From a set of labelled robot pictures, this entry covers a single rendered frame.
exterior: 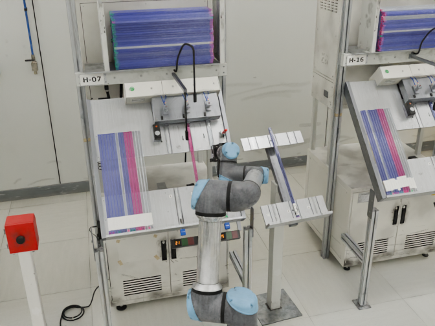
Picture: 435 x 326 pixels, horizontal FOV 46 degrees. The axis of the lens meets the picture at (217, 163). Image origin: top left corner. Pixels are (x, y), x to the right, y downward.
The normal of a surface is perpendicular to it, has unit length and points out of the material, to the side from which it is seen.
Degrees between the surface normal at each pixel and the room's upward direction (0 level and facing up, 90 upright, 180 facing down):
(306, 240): 0
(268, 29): 90
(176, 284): 90
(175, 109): 48
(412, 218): 90
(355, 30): 90
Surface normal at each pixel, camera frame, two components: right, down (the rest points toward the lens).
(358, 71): 0.25, 0.40
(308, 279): -0.01, -0.91
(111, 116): 0.18, -0.32
